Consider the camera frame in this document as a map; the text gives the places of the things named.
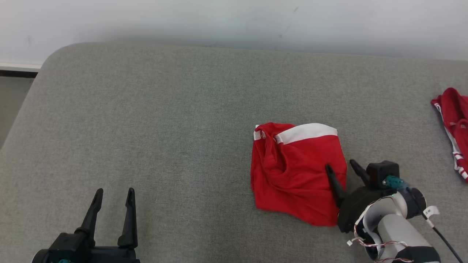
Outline thin red white wires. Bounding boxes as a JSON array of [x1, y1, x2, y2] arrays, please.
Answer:
[[347, 234, 410, 263]]

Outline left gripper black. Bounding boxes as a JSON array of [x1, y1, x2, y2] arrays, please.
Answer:
[[69, 187, 141, 263]]

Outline red shirt white sleeves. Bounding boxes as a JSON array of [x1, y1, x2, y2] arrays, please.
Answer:
[[431, 87, 468, 182]]

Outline red shorts white stripe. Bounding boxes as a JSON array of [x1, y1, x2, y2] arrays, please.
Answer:
[[250, 122, 348, 227]]

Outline right arm teal plug cable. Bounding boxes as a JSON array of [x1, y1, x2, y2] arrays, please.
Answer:
[[383, 175, 465, 263]]

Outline white paper cable tag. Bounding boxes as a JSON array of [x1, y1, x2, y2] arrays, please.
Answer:
[[423, 206, 440, 228]]

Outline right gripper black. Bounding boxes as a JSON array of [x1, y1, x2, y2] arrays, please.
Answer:
[[325, 159, 394, 234]]

